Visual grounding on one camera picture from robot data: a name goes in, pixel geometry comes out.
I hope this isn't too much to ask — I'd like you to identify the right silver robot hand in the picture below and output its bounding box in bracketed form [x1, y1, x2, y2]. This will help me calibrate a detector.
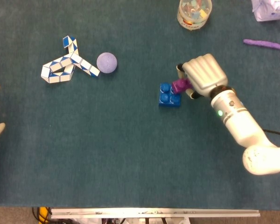
[176, 53, 229, 100]

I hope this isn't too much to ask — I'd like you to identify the purple lego brick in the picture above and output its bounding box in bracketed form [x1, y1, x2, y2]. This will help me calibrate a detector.
[170, 78, 194, 95]

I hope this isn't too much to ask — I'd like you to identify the blue lego brick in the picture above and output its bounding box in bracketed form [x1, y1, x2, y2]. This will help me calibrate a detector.
[158, 83, 182, 108]

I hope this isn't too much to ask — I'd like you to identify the clear plastic jar with clips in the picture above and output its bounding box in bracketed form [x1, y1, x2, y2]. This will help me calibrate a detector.
[176, 0, 213, 30]

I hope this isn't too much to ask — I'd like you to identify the purple clay stick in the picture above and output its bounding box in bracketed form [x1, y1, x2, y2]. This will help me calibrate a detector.
[243, 38, 280, 50]

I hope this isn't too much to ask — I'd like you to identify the white plastic bag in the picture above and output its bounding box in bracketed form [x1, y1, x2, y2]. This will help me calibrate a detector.
[251, 0, 280, 22]

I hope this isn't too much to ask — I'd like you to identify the lavender ball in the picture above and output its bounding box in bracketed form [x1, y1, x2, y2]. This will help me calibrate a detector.
[96, 52, 118, 74]

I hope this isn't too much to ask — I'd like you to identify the teal felt table cloth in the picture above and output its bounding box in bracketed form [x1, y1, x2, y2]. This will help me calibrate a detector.
[0, 0, 280, 210]

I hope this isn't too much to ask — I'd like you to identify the blue white snake puzzle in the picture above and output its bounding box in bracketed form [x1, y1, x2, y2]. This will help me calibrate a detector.
[40, 35, 100, 84]

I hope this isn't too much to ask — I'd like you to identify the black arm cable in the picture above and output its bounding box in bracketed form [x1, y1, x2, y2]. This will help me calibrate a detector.
[262, 129, 280, 138]

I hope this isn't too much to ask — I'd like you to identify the aluminium profile rail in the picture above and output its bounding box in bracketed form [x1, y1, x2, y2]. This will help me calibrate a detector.
[50, 208, 261, 219]

